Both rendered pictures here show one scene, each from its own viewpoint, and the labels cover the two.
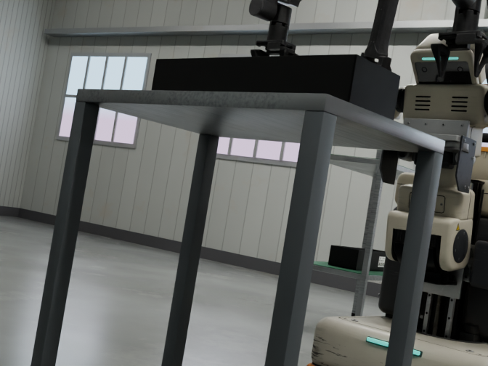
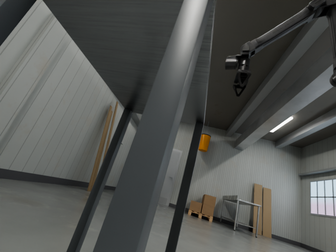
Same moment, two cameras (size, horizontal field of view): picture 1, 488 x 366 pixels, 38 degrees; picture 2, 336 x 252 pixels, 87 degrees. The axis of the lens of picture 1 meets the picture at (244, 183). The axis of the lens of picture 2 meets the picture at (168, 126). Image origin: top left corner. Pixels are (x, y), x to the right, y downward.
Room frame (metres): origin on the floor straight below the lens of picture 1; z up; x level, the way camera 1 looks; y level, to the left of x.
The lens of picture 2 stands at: (1.43, -0.57, 0.40)
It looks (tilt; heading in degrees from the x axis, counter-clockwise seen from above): 20 degrees up; 63
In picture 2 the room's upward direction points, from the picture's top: 17 degrees clockwise
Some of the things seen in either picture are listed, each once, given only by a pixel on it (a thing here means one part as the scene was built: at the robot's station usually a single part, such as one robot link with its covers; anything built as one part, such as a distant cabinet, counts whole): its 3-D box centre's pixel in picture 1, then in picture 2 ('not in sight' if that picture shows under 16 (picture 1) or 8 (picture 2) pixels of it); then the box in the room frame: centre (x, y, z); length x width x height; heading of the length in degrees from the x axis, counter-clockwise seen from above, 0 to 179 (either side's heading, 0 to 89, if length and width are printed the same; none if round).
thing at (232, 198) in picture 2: not in sight; (237, 213); (6.68, 3.42, 0.45); 1.73 x 0.65 x 0.89; 54
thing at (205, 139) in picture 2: not in sight; (204, 142); (5.92, 4.78, 2.64); 0.42 x 0.41 x 0.65; 144
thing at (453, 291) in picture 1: (449, 258); not in sight; (2.26, -0.68, 0.53); 0.28 x 0.27 x 0.25; 49
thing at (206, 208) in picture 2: not in sight; (201, 205); (5.96, 4.29, 0.36); 1.16 x 0.83 x 0.71; 54
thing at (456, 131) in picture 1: (428, 152); not in sight; (2.21, -0.55, 0.85); 0.28 x 0.16 x 0.22; 49
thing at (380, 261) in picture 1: (364, 258); not in sight; (4.18, -0.77, 0.41); 0.57 x 0.17 x 0.11; 145
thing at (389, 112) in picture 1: (265, 91); not in sight; (1.60, -0.01, 0.86); 0.57 x 0.17 x 0.11; 49
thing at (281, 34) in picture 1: (277, 37); (242, 73); (2.05, -0.03, 1.09); 0.10 x 0.07 x 0.07; 48
